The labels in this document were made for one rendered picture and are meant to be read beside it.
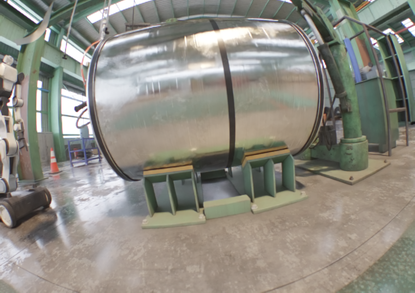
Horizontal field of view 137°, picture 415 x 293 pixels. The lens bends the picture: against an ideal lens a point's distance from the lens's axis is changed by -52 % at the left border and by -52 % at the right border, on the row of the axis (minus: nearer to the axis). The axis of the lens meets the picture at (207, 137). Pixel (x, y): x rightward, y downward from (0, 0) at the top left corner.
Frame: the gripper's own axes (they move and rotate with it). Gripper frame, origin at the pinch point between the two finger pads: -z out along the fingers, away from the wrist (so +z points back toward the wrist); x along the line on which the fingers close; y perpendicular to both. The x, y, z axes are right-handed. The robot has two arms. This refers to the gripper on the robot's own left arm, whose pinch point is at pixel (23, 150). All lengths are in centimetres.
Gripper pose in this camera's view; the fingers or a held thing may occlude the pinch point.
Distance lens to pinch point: 201.5
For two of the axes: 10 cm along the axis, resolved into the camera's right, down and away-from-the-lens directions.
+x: 9.2, -3.3, 1.9
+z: -3.3, -9.4, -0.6
